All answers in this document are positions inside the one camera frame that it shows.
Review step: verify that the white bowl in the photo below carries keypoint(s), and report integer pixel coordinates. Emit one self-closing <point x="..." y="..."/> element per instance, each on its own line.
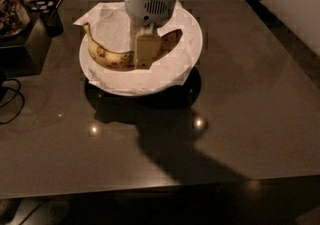
<point x="194" y="40"/>

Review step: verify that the black patterned coaster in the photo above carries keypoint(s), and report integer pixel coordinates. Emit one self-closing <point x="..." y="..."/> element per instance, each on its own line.
<point x="45" y="5"/>

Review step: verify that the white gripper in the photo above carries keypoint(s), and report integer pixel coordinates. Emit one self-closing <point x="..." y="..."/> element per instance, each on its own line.
<point x="149" y="6"/>

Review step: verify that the white paper napkin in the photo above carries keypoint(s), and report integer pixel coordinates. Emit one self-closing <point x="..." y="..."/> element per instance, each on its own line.
<point x="166" y="72"/>

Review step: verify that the yellow spotted banana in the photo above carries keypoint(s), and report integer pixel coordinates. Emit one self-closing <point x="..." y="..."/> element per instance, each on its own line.
<point x="125" y="61"/>

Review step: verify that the small black cup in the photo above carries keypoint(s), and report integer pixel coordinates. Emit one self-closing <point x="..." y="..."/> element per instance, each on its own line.
<point x="52" y="22"/>

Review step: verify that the dark square box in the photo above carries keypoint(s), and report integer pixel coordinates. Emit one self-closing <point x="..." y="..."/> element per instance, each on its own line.
<point x="24" y="54"/>

